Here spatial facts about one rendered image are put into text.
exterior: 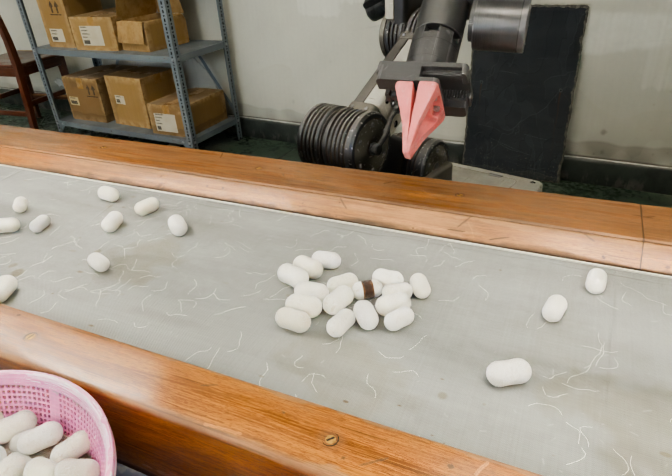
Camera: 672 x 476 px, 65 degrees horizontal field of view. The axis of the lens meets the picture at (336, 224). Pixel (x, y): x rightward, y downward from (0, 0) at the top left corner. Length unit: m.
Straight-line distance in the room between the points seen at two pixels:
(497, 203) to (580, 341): 0.23
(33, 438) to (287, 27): 2.62
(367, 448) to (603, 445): 0.17
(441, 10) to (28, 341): 0.54
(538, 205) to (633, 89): 1.86
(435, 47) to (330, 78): 2.26
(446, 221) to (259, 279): 0.24
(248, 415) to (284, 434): 0.03
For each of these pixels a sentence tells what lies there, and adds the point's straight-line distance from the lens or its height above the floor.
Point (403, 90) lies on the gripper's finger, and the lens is 0.60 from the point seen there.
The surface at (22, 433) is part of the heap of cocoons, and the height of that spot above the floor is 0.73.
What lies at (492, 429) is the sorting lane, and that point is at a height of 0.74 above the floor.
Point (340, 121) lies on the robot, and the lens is 0.92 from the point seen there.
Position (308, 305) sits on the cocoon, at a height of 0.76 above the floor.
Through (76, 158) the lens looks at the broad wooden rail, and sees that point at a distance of 0.99.
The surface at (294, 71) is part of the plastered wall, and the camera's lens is 2.98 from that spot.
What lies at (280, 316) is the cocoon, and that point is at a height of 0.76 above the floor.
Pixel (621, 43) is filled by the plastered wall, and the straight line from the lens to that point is 2.48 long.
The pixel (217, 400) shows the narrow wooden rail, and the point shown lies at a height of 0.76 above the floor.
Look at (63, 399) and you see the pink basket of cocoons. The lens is 0.50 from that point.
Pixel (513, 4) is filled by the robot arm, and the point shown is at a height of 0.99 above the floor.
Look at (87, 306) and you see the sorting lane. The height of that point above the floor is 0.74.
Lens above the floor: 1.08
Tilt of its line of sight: 29 degrees down
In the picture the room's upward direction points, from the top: 4 degrees counter-clockwise
